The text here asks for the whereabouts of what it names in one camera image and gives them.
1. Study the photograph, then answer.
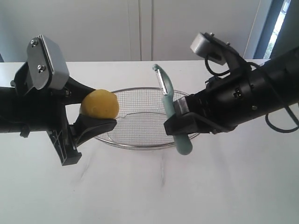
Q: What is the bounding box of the wire mesh basket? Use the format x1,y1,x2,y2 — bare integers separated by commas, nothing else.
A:
95,87,175,151

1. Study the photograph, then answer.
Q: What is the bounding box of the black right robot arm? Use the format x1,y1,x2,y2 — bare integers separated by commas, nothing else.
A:
164,48,299,136

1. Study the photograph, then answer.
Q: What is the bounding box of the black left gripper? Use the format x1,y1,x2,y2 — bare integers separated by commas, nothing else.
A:
9,63,117,166

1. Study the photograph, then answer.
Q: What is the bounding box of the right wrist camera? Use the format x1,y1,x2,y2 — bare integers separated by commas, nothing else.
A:
190,33,241,65

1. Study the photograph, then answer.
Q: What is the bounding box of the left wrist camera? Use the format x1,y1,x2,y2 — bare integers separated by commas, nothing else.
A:
27,35,70,90

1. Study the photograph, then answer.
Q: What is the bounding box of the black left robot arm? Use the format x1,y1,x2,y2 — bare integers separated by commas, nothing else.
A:
0,63,117,166

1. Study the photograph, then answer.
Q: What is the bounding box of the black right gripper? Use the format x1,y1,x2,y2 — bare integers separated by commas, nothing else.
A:
164,70,252,135

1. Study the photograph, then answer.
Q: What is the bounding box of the right camera cable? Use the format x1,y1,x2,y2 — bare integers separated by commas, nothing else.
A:
204,55,299,134

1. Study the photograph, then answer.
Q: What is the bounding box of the yellow lemon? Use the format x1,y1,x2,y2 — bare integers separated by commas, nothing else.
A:
79,89,119,119

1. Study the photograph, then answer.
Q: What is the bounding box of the teal handled peeler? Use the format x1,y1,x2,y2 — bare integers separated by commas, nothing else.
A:
152,64,192,155

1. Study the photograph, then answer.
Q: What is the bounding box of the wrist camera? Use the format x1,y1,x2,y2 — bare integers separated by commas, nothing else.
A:
27,35,70,90
190,33,241,65

